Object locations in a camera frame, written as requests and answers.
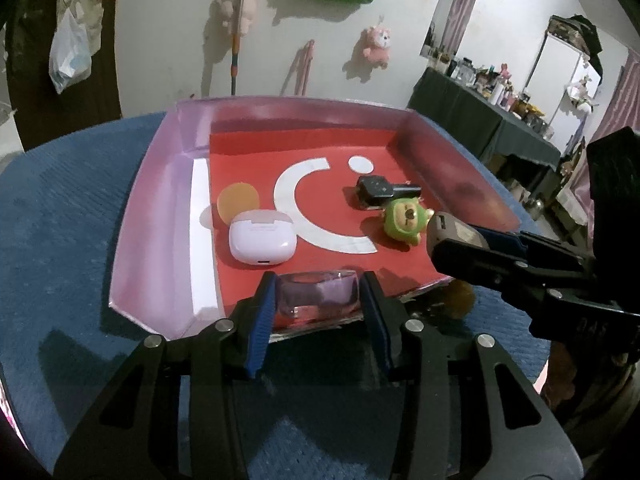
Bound amber round lid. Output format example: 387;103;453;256
216;183;261;224

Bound pink plush pig pair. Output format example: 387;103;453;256
215;0;261;36

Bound pink cardboard box red bottom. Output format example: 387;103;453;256
109;95;522;343

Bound wall mirror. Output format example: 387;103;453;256
420;0;486;66

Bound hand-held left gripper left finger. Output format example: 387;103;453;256
52;271;278;480

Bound green toy figure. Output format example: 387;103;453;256
381;197;432;247

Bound table with dark cloth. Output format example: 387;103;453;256
407;67;562;186

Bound clear glass jar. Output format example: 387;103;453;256
275;270;361;322

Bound dark wooden door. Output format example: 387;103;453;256
5;0;123;151

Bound pink plush keychain toy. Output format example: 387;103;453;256
361;25;392;67

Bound row of toiletry bottles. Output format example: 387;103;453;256
425;45;556;136

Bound black car key fob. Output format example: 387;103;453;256
356;175;422;211

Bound hanging plastic bag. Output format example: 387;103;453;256
49;7;93;95

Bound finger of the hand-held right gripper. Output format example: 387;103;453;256
431;239;616;311
472;226;598;269

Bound taupe compact case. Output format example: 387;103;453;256
425;211;493;261

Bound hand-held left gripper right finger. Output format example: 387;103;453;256
360;270;586;480

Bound amber plastic jar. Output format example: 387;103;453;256
440;280;476;321

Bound pink curtain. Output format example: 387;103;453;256
592;50;640;146

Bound metal rack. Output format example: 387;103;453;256
525;14;603;161

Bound pink earbud case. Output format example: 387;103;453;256
228;210;298;267

